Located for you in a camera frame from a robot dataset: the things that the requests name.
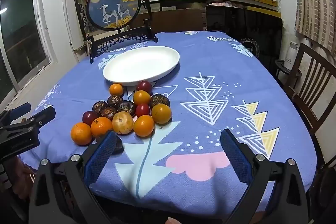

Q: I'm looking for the round embroidered screen ornament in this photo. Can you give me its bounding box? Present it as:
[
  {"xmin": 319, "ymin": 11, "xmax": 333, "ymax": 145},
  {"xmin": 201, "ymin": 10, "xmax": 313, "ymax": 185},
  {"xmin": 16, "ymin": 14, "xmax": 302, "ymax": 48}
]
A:
[{"xmin": 73, "ymin": 0, "xmax": 159, "ymax": 64}]

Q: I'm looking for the brown board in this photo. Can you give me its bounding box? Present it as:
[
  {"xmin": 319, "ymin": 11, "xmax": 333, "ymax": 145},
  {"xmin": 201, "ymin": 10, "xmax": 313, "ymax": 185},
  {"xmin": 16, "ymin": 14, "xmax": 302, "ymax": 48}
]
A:
[{"xmin": 130, "ymin": 9, "xmax": 206, "ymax": 33}]

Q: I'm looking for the white kettle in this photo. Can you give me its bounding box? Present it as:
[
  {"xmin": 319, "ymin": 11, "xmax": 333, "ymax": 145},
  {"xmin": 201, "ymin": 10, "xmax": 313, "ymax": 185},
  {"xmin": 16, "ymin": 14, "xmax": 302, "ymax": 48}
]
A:
[{"xmin": 284, "ymin": 41, "xmax": 300, "ymax": 70}]

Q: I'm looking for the wooden chair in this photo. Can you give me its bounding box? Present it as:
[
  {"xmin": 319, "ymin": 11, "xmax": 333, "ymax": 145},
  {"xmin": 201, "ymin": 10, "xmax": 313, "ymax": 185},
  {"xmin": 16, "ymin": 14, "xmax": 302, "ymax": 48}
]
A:
[{"xmin": 285, "ymin": 43, "xmax": 336, "ymax": 140}]

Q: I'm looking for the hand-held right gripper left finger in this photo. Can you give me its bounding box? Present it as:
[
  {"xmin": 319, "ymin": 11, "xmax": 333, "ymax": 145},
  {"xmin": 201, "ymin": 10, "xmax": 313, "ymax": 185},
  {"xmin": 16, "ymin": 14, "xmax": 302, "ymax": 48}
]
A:
[{"xmin": 28, "ymin": 131, "xmax": 117, "ymax": 224}]

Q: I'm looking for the blue printed tablecloth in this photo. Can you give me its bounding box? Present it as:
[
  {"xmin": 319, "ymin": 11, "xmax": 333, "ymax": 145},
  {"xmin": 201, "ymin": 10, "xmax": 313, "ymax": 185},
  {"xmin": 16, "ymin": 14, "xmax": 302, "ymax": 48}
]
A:
[{"xmin": 20, "ymin": 30, "xmax": 318, "ymax": 214}]

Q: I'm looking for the black round side table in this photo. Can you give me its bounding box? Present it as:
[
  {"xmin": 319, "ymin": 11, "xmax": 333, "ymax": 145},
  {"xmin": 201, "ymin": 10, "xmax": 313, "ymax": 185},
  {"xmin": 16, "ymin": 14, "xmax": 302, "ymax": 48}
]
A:
[{"xmin": 274, "ymin": 59, "xmax": 302, "ymax": 83}]

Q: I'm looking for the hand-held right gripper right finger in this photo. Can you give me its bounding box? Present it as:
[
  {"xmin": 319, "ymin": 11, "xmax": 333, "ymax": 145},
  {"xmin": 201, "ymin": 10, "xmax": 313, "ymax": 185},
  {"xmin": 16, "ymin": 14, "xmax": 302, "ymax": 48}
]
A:
[{"xmin": 220, "ymin": 129, "xmax": 308, "ymax": 224}]

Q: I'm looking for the orange tangerine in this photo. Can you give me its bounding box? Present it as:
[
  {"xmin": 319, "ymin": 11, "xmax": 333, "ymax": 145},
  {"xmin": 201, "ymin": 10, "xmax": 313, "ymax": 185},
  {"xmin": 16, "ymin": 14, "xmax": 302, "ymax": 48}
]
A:
[
  {"xmin": 71, "ymin": 123, "xmax": 93, "ymax": 146},
  {"xmin": 91, "ymin": 117, "xmax": 113, "ymax": 137}
]

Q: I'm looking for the white oval plate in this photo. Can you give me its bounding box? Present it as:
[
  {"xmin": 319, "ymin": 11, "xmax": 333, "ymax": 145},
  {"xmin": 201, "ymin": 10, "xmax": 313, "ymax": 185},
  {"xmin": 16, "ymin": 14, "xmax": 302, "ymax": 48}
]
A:
[{"xmin": 102, "ymin": 46, "xmax": 180, "ymax": 86}]

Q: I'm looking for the window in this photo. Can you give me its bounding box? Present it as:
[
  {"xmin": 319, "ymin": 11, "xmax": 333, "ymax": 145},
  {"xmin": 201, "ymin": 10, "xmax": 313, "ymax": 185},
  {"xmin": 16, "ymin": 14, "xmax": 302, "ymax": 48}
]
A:
[{"xmin": 0, "ymin": 0, "xmax": 58, "ymax": 98}]

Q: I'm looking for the pale yellow orange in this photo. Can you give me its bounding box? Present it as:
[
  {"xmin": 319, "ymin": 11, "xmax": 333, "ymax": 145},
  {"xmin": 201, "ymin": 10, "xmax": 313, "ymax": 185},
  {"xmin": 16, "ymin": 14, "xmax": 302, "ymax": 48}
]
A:
[{"xmin": 112, "ymin": 111, "xmax": 134, "ymax": 135}]

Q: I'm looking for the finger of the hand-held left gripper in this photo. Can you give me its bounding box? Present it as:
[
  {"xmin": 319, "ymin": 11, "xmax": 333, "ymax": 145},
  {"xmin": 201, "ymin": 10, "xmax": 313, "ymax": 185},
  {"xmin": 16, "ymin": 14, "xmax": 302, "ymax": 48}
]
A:
[
  {"xmin": 0, "ymin": 103, "xmax": 31, "ymax": 125},
  {"xmin": 10, "ymin": 106, "xmax": 56, "ymax": 134}
]

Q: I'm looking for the dark red plum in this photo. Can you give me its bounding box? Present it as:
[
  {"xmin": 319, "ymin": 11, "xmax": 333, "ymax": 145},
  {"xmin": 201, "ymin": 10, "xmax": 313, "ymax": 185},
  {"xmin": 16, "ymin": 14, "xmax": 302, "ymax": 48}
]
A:
[
  {"xmin": 82, "ymin": 111, "xmax": 99, "ymax": 127},
  {"xmin": 136, "ymin": 81, "xmax": 153, "ymax": 93}
]

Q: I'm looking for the small bright red plum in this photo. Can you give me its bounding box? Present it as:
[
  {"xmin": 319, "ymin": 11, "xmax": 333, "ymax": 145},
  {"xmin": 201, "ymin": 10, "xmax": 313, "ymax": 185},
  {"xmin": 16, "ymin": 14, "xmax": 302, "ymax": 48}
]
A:
[{"xmin": 135, "ymin": 104, "xmax": 151, "ymax": 118}]

